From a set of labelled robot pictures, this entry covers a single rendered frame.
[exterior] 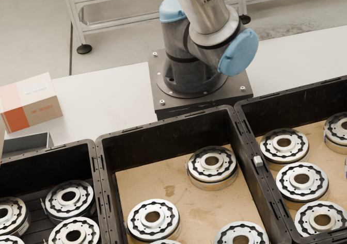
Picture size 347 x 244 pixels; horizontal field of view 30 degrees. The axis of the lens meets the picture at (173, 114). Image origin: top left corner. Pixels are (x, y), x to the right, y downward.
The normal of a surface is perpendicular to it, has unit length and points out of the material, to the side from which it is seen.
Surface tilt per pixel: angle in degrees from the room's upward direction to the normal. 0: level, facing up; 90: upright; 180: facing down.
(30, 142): 90
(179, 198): 0
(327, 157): 0
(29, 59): 0
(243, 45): 99
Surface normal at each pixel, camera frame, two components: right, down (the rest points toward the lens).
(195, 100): -0.13, -0.74
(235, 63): 0.69, 0.51
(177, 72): -0.50, 0.38
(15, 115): 0.33, 0.57
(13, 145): 0.11, 0.63
